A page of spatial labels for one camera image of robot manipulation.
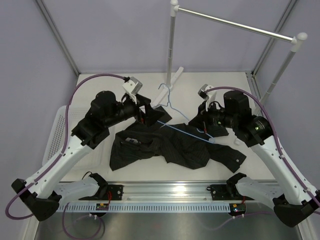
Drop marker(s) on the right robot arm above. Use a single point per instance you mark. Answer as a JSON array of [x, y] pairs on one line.
[[295, 199]]

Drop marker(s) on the white plastic basket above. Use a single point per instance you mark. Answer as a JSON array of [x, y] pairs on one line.
[[96, 158]]

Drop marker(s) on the blue wire hanger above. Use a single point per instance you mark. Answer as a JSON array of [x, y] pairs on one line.
[[169, 105]]

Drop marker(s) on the aluminium rail base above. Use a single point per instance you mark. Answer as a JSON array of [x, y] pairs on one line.
[[166, 192]]

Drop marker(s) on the metal clothes rack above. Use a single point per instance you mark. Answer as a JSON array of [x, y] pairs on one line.
[[296, 42]]

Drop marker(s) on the black mount plate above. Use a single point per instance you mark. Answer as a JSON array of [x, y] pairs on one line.
[[220, 192], [112, 192]]

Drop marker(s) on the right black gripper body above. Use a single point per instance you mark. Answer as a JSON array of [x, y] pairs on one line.
[[214, 117]]

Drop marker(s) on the black pinstripe shirt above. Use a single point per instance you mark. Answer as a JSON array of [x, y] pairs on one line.
[[179, 144]]

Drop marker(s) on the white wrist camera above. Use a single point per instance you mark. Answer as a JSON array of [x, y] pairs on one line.
[[131, 87], [207, 93]]

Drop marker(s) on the right black mount plate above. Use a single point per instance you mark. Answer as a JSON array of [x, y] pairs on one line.
[[220, 192]]

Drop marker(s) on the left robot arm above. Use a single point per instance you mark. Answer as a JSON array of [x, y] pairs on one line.
[[41, 192]]

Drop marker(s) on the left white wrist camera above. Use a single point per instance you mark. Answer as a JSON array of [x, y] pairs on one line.
[[131, 87]]

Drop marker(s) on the left black mount plate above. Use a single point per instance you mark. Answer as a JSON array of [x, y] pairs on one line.
[[112, 192]]

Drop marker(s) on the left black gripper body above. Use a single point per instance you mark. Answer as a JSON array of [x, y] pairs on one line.
[[144, 117]]

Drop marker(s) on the white slotted cable duct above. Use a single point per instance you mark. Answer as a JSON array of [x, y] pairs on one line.
[[118, 207]]

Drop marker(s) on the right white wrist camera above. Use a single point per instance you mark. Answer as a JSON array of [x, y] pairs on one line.
[[207, 93]]

